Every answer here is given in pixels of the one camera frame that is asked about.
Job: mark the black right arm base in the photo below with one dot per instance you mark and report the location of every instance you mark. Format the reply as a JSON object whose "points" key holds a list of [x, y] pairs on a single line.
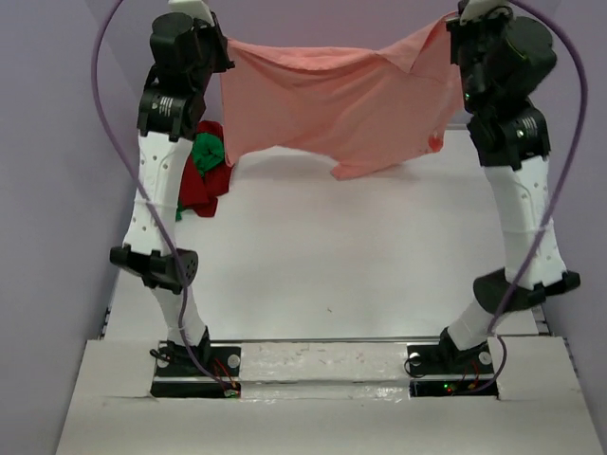
{"points": [[431, 377]]}

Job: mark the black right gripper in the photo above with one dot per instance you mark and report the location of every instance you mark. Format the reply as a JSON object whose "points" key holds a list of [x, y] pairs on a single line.
{"points": [[495, 20]]}

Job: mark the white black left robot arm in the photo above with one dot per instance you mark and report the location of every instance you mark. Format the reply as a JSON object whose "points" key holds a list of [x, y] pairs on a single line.
{"points": [[168, 116]]}

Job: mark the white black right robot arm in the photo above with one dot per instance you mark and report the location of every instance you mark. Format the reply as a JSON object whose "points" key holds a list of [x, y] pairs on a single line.
{"points": [[514, 154]]}

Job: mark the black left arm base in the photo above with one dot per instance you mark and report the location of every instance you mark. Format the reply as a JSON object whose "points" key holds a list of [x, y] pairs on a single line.
{"points": [[183, 380]]}

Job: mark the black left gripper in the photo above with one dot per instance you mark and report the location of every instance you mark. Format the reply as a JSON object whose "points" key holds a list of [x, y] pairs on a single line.
{"points": [[216, 38]]}

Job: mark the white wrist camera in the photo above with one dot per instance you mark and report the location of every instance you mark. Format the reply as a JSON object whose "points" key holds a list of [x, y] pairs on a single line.
{"points": [[473, 10], [197, 9]]}

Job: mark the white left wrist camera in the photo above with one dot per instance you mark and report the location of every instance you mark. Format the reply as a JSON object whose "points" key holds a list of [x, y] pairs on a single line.
{"points": [[197, 9]]}

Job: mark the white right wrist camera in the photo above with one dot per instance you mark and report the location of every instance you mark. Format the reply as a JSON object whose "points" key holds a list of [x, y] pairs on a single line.
{"points": [[473, 10]]}

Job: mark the green t shirt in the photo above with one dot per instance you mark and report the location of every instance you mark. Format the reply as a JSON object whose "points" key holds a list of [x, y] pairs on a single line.
{"points": [[206, 151]]}

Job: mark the dark red t shirt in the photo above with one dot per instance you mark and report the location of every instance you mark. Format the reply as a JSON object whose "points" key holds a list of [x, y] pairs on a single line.
{"points": [[204, 180]]}

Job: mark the pink t shirt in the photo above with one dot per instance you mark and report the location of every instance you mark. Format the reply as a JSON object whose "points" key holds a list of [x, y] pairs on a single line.
{"points": [[366, 109]]}

